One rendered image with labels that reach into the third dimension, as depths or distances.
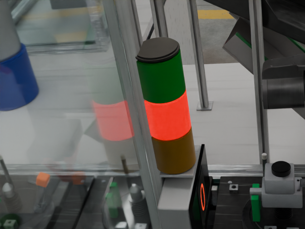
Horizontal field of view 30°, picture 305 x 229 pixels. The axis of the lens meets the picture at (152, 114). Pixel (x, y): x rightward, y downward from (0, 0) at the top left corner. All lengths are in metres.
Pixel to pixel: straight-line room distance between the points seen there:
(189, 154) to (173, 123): 0.05
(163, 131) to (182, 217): 0.10
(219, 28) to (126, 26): 3.30
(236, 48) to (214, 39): 2.66
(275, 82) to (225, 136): 0.59
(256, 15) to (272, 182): 0.29
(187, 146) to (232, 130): 0.76
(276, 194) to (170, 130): 0.35
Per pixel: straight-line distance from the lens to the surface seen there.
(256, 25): 1.01
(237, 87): 1.57
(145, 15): 2.08
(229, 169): 1.14
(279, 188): 0.93
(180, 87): 0.61
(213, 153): 1.34
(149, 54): 0.60
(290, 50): 1.20
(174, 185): 0.69
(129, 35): 0.59
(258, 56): 1.04
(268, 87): 0.82
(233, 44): 1.07
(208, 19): 4.01
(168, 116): 0.62
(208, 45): 3.67
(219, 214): 1.03
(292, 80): 0.82
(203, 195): 0.73
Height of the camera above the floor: 1.69
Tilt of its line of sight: 33 degrees down
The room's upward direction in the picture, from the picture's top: 11 degrees counter-clockwise
